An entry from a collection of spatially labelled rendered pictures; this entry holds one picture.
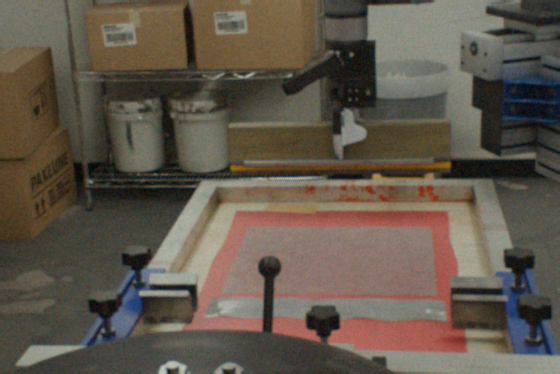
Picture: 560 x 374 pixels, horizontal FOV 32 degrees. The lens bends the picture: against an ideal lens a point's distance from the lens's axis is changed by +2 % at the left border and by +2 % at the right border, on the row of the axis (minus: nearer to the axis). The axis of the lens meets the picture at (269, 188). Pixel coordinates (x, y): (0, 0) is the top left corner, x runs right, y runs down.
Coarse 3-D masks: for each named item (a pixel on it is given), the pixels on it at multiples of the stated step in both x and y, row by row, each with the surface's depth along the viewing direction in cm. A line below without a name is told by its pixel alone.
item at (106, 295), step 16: (128, 256) 143; (144, 256) 143; (512, 256) 136; (528, 256) 136; (512, 272) 138; (512, 288) 138; (96, 304) 128; (112, 304) 128; (528, 304) 121; (544, 304) 121; (528, 320) 122; (112, 336) 131; (528, 336) 124
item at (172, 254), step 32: (224, 192) 195; (256, 192) 194; (288, 192) 193; (320, 192) 192; (352, 192) 192; (384, 192) 191; (416, 192) 190; (448, 192) 189; (480, 192) 184; (192, 224) 174; (480, 224) 172; (160, 256) 160; (512, 352) 125
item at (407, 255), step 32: (352, 224) 180; (384, 224) 179; (416, 224) 179; (448, 224) 178; (352, 256) 165; (384, 256) 165; (416, 256) 164; (448, 256) 164; (352, 288) 153; (384, 288) 152; (416, 288) 152; (448, 288) 151; (352, 320) 142; (416, 320) 141; (448, 320) 141; (448, 352) 132
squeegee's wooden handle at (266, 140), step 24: (360, 120) 177; (384, 120) 176; (408, 120) 175; (432, 120) 174; (240, 144) 179; (264, 144) 178; (288, 144) 178; (312, 144) 177; (360, 144) 176; (384, 144) 175; (408, 144) 175; (432, 144) 174
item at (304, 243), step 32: (256, 224) 183; (288, 224) 182; (320, 224) 181; (224, 256) 168; (256, 256) 167; (288, 256) 167; (320, 256) 166; (224, 288) 155; (256, 288) 154; (288, 288) 154; (320, 288) 153; (224, 320) 144; (256, 320) 144; (288, 320) 143
